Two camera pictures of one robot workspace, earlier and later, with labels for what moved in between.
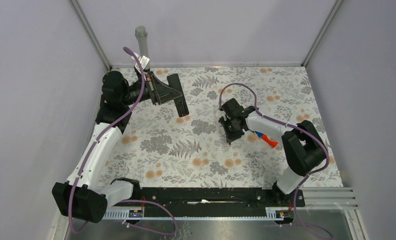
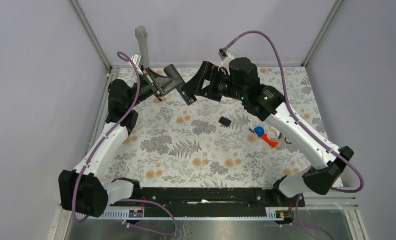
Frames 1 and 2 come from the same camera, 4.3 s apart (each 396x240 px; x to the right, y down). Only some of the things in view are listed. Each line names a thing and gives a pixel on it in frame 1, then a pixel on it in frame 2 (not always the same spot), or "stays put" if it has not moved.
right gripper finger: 231,137 to 194,86
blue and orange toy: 265,138 stays put
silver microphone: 141,33 stays put
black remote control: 174,81 to 171,71
